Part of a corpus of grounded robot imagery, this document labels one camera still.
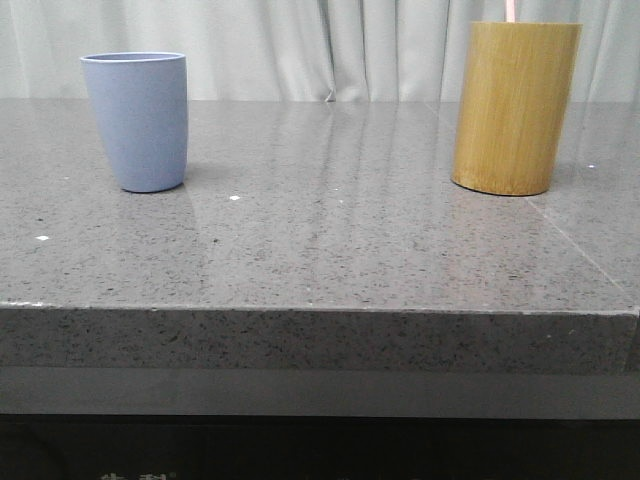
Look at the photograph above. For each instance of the bamboo cylinder holder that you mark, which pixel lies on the bamboo cylinder holder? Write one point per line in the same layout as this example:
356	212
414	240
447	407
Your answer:
516	87

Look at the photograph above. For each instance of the pink chopstick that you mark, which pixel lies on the pink chopstick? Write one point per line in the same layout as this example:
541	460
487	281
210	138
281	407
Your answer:
510	11

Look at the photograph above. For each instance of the blue plastic cup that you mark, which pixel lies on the blue plastic cup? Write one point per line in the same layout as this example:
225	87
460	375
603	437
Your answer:
140	104

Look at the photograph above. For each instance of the white curtain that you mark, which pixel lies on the white curtain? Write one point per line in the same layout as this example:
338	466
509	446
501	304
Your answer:
250	50

